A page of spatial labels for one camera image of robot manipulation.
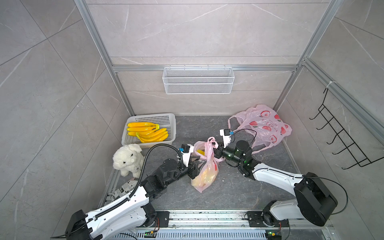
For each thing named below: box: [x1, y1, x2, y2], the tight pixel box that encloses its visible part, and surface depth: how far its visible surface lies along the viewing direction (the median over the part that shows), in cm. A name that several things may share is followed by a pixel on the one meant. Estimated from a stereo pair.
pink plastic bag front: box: [191, 136, 224, 193], surface depth 78 cm
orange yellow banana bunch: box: [126, 122, 169, 143], surface depth 103 cm
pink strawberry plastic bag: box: [228, 104, 293, 155], surface depth 106 cm
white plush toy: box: [112, 143, 144, 179], surface depth 78 cm
